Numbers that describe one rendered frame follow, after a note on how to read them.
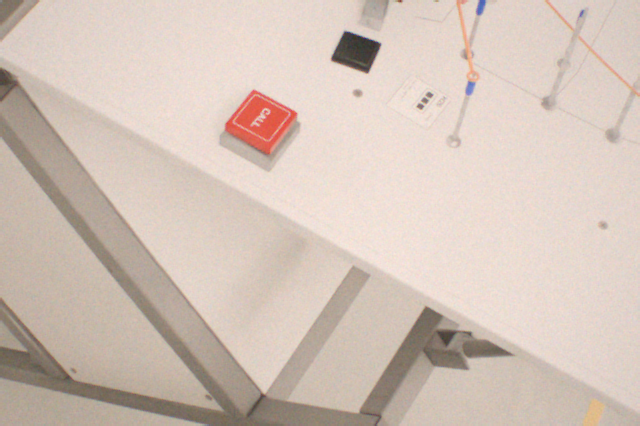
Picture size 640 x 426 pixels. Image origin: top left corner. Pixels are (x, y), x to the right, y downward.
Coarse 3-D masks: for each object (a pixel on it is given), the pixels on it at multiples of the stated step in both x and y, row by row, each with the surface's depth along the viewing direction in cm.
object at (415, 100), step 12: (408, 84) 127; (420, 84) 127; (396, 96) 126; (408, 96) 127; (420, 96) 127; (432, 96) 127; (444, 96) 127; (396, 108) 126; (408, 108) 126; (420, 108) 126; (432, 108) 126; (444, 108) 126; (420, 120) 125; (432, 120) 125
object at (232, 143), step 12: (228, 132) 120; (288, 132) 121; (228, 144) 120; (240, 144) 120; (288, 144) 121; (240, 156) 121; (252, 156) 120; (264, 156) 119; (276, 156) 120; (264, 168) 120
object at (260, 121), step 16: (256, 96) 121; (240, 112) 119; (256, 112) 120; (272, 112) 120; (288, 112) 120; (240, 128) 118; (256, 128) 119; (272, 128) 119; (288, 128) 120; (256, 144) 118; (272, 144) 118
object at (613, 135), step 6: (636, 84) 118; (636, 90) 120; (630, 96) 121; (630, 102) 121; (624, 108) 122; (624, 114) 123; (618, 120) 124; (618, 126) 125; (606, 132) 127; (612, 132) 126; (618, 132) 126; (606, 138) 126; (612, 138) 126; (618, 138) 126
